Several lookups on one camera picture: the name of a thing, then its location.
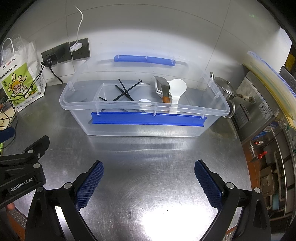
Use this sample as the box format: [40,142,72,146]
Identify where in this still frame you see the white plastic spoon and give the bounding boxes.
[138,98,152,111]

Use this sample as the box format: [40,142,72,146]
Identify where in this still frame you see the person's left hand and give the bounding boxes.
[6,202,15,211]

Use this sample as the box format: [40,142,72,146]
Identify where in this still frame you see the printed paper shopping bag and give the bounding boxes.
[1,34,46,112]

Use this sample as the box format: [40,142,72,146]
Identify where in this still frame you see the stainless steel kettle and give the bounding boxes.
[210,71,256,118]

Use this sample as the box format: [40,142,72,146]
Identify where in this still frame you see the clear inner tray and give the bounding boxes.
[95,81,161,113]

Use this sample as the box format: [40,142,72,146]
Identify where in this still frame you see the clear plastic storage bin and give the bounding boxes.
[59,53,230,137]

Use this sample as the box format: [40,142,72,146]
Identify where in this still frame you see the white rice paddle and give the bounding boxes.
[169,78,187,114]

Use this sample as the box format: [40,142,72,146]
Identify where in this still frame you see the wooden handled metal scraper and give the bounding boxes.
[154,75,171,104]

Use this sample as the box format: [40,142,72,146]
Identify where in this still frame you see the black power cable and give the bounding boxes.
[0,58,64,144]

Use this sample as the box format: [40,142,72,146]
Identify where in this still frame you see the black wall socket panel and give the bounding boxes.
[41,38,90,66]

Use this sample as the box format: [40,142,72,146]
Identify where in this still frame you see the white charging cable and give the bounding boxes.
[69,5,84,52]

